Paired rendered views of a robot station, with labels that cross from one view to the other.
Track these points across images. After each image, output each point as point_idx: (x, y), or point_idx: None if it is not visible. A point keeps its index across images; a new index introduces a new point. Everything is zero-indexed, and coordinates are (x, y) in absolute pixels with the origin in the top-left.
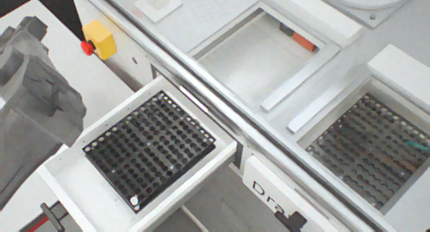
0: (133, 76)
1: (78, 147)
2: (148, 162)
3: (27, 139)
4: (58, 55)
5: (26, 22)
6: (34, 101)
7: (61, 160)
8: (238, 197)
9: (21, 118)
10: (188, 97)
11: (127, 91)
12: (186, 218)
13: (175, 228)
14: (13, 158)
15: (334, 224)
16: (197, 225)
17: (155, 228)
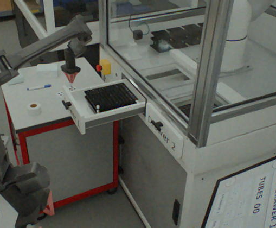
0: None
1: (82, 93)
2: (108, 99)
3: (76, 26)
4: (85, 75)
5: None
6: (81, 18)
7: (74, 95)
8: (146, 145)
9: (77, 20)
10: (132, 83)
11: None
12: (124, 196)
13: (116, 200)
14: (72, 29)
15: (172, 123)
16: (129, 202)
17: (105, 197)
